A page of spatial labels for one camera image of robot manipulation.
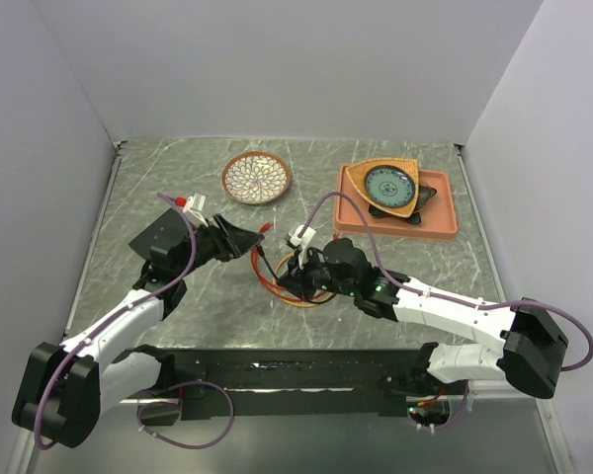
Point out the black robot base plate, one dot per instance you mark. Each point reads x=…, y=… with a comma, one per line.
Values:
x=216, y=383

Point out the teal round patterned plate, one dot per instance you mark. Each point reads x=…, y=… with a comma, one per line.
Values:
x=390, y=186

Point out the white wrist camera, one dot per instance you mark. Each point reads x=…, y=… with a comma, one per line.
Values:
x=193, y=208
x=299, y=239

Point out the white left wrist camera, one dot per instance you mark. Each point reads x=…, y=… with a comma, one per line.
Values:
x=193, y=208

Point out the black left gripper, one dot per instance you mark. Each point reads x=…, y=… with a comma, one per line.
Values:
x=233, y=242

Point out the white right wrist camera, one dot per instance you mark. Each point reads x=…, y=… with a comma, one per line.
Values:
x=299, y=239

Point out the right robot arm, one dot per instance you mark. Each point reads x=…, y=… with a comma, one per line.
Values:
x=520, y=344

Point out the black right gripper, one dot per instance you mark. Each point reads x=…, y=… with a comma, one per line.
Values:
x=297, y=279

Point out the pink rectangular tray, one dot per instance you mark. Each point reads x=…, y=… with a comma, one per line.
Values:
x=438, y=215

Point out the floral patterned brown plate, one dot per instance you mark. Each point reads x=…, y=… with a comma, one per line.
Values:
x=256, y=177

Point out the orange triangular woven plate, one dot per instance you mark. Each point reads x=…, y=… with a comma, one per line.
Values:
x=358, y=171

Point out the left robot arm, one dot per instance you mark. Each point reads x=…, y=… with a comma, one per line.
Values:
x=67, y=387

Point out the black dish under plates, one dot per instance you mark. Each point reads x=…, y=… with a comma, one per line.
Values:
x=425, y=193

